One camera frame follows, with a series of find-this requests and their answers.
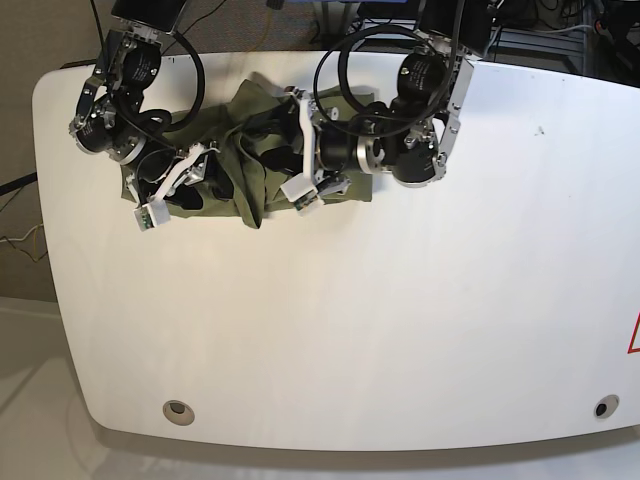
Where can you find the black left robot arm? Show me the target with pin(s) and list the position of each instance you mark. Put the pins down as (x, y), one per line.
(431, 85)

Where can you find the olive green T-shirt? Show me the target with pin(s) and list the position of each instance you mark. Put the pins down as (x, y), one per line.
(256, 188)

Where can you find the table grommet hole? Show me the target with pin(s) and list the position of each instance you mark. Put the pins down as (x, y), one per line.
(178, 413)
(606, 407)

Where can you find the left table grommet hole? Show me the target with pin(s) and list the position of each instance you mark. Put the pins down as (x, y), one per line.
(178, 413)

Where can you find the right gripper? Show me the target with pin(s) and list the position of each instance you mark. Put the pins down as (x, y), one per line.
(152, 164)

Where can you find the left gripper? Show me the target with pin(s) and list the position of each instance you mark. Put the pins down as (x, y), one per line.
(339, 149)

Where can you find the right table grommet hole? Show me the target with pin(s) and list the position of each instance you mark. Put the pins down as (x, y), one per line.
(606, 407)

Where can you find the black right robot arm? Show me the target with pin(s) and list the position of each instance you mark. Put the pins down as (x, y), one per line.
(130, 61)

